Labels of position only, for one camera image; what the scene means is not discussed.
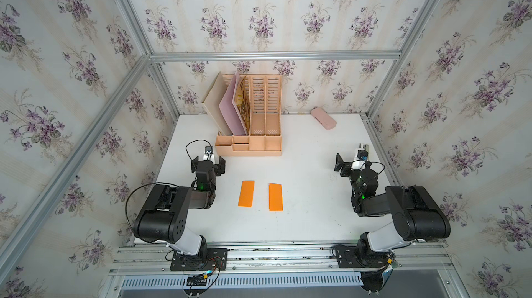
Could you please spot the peach desk organizer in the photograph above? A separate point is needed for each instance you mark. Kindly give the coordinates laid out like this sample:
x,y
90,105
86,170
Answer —
x,y
264,137

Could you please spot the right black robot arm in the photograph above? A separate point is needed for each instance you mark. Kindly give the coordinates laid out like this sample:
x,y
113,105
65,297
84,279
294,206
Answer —
x,y
415,214

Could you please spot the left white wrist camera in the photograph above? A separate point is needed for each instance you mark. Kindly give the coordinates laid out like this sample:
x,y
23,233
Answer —
x,y
209,154

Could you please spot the white perforated cable tray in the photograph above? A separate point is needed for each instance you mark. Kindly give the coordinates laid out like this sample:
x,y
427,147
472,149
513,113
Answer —
x,y
243,280

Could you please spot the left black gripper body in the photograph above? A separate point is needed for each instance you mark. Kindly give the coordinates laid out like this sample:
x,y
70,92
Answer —
x,y
210,189

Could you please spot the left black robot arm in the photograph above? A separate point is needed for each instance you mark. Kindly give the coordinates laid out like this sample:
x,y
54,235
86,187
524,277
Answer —
x,y
163,216

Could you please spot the orange square paper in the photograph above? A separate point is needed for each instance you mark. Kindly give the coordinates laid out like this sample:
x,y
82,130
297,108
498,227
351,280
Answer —
x,y
275,197
247,194

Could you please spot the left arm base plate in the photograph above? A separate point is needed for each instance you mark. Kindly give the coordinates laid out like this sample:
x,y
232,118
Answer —
x,y
210,259

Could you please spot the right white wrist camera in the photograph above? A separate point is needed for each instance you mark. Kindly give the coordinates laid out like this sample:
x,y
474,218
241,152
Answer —
x,y
361,157

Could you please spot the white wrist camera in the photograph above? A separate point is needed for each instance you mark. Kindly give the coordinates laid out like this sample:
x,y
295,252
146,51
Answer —
x,y
209,154
361,157

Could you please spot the aluminium mounting rail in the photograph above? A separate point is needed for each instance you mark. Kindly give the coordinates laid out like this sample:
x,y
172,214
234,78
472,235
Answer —
x,y
145,259

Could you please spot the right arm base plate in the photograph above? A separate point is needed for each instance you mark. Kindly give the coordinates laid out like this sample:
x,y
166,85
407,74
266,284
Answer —
x,y
355,257

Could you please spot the beige board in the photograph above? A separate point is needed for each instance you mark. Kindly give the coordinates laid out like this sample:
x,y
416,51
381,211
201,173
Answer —
x,y
211,102

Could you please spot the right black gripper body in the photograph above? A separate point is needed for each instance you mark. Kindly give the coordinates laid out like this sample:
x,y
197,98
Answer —
x,y
354,177

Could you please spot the yellow patterned book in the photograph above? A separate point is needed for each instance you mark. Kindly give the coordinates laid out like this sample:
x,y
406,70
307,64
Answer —
x,y
242,102

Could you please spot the pink board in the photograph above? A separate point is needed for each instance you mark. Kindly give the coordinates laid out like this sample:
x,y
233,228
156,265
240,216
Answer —
x,y
228,108

